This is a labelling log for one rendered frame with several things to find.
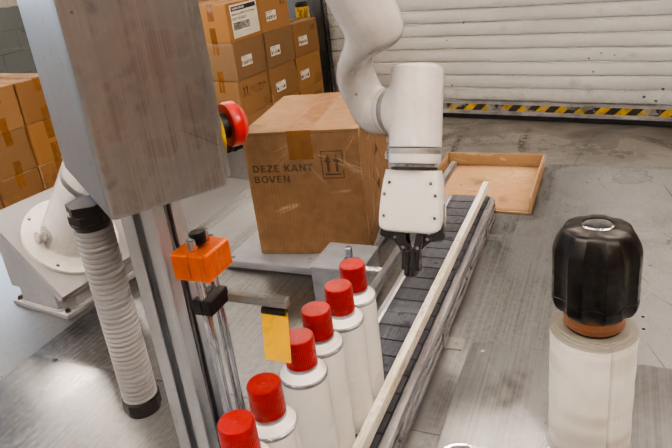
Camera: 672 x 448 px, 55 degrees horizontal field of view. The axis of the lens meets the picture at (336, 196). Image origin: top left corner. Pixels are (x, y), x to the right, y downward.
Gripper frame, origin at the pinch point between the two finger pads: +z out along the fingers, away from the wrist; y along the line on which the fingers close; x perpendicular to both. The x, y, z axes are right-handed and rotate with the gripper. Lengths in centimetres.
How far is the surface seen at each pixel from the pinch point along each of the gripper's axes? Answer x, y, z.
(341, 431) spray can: -32.0, 1.4, 15.0
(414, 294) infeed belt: 6.0, -1.1, 6.4
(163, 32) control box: -62, -1, -25
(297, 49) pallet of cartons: 338, -191, -97
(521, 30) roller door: 386, -34, -112
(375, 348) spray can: -22.9, 2.1, 7.5
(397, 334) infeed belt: -5.1, -0.5, 10.5
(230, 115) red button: -55, 0, -20
